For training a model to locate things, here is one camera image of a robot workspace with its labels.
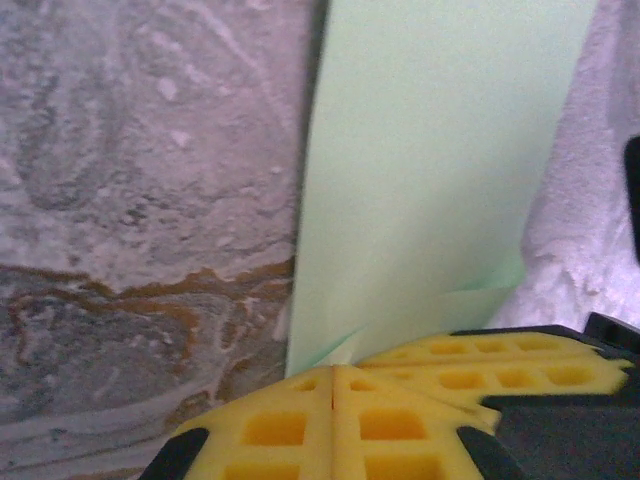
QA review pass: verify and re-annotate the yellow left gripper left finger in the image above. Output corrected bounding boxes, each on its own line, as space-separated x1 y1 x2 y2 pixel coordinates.
144 364 335 480

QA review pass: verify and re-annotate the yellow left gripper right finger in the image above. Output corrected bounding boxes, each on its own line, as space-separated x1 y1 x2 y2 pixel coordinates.
333 364 526 480

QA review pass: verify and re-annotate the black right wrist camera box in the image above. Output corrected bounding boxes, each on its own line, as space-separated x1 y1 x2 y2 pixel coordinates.
623 134 640 264

